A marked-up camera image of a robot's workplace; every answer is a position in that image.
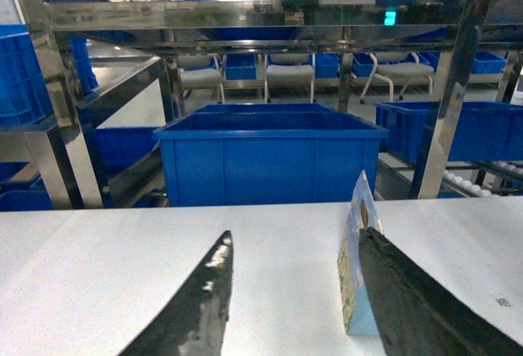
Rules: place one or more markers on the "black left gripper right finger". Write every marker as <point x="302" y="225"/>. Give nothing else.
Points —
<point x="415" y="315"/>

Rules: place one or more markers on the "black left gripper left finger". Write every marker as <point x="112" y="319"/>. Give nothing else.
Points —
<point x="194" y="320"/>

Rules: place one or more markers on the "flower gift bag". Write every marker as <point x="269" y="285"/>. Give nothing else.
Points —
<point x="358" y="319"/>

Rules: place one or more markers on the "roller conveyor rails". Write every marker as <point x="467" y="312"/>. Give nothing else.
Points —
<point x="483" y="179"/>

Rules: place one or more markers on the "QR code sticker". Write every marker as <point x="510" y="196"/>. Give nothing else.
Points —
<point x="503" y="301"/>

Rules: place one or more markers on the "large blue plastic bin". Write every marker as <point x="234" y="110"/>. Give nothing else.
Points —
<point x="229" y="155"/>

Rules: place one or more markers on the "right blue shelf bin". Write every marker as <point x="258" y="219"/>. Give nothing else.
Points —
<point x="486" y="131"/>

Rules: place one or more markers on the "grey chair right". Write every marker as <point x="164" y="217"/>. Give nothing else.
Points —
<point x="390" y="65"/>

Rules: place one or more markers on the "grey chair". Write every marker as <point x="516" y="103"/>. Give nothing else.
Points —
<point x="201" y="72"/>
<point x="283" y="70"/>
<point x="390" y="65"/>

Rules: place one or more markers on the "grey chair left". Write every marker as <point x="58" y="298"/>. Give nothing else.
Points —
<point x="201" y="72"/>

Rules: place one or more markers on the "grey chair middle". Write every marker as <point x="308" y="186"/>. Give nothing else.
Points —
<point x="283" y="70"/>

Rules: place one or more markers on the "steel rack frame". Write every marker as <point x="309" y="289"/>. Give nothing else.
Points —
<point x="167" y="29"/>

